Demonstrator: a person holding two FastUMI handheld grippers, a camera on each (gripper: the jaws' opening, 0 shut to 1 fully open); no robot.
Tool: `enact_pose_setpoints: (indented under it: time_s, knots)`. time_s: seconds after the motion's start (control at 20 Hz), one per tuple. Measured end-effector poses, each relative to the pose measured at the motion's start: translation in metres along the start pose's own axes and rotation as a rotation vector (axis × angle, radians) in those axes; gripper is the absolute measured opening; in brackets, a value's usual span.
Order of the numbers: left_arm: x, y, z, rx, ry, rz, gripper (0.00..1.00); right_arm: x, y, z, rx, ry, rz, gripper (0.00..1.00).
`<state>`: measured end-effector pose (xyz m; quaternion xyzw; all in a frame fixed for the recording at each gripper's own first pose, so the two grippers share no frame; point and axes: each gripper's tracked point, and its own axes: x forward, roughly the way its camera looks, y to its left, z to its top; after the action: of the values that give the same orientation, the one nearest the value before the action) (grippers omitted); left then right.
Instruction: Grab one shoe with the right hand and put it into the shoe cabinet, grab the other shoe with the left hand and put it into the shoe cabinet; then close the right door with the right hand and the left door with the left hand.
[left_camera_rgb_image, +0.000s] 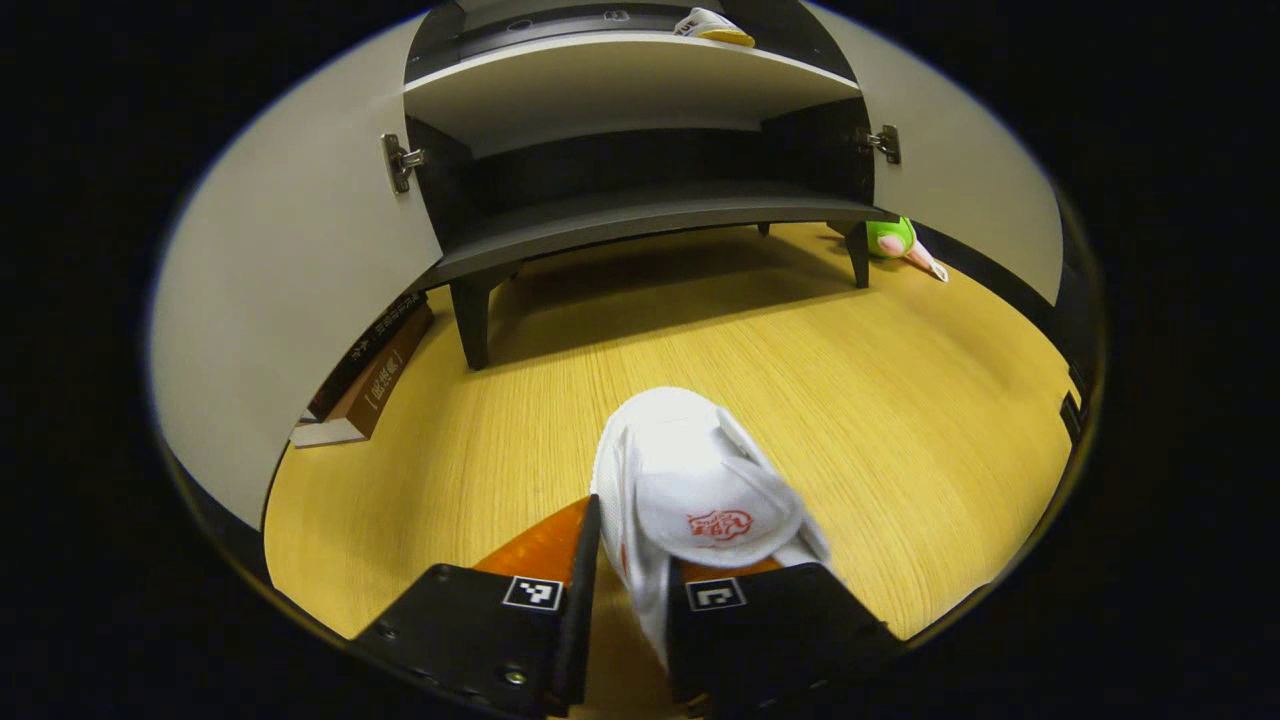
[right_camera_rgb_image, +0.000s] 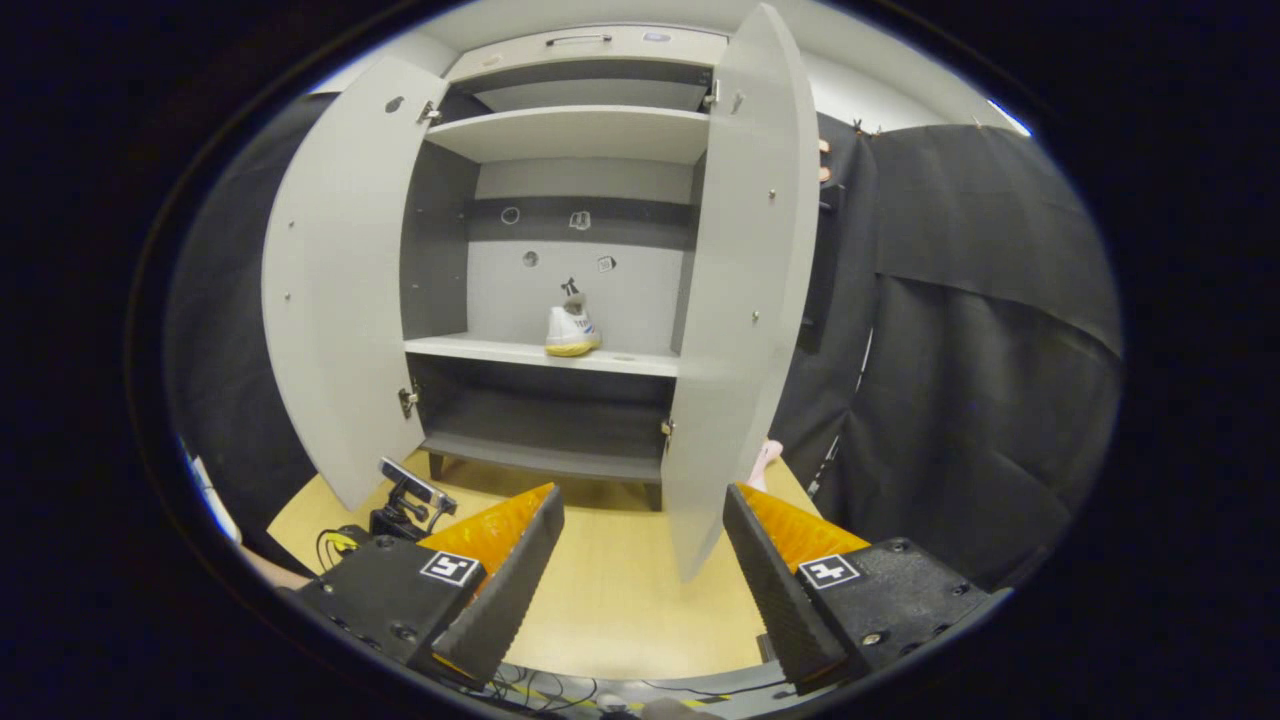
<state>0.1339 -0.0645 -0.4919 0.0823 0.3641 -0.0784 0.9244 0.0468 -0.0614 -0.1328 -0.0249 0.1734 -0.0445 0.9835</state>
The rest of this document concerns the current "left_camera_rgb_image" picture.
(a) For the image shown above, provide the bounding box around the brown book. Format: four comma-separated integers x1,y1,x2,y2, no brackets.
325,305,436,441

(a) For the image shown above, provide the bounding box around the white shoe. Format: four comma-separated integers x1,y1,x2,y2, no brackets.
672,7,756,48
590,387,833,671

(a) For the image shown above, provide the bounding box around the black book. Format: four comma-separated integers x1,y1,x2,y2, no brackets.
305,290,431,421

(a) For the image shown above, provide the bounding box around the grey shoe cabinet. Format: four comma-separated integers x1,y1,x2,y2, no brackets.
403,0,896,371

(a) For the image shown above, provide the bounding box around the light grey cabinet door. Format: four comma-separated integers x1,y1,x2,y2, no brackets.
800,0,1064,306
148,15,446,531

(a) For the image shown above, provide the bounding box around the green pink plush toy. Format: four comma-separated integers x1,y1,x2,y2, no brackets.
865,217,949,283

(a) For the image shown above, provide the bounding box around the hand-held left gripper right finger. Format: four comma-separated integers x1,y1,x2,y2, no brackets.
665,555,906,706

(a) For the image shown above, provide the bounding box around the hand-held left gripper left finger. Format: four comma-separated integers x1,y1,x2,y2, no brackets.
350,495,603,719

